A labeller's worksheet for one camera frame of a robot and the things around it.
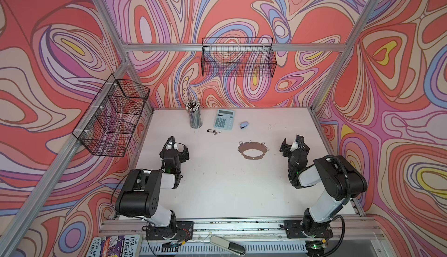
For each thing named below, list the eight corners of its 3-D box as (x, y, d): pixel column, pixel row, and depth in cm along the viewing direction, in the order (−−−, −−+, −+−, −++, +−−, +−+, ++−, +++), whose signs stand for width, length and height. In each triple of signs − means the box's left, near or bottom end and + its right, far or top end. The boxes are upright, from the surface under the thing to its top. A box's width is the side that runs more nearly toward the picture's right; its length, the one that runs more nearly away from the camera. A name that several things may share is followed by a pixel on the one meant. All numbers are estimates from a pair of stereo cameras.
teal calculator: (213, 128, 110) (213, 126, 109) (216, 110, 121) (216, 108, 119) (233, 130, 110) (233, 128, 108) (234, 111, 120) (235, 109, 118)
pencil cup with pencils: (189, 129, 111) (184, 109, 97) (190, 119, 117) (186, 99, 103) (201, 129, 111) (198, 109, 97) (202, 119, 117) (199, 99, 103)
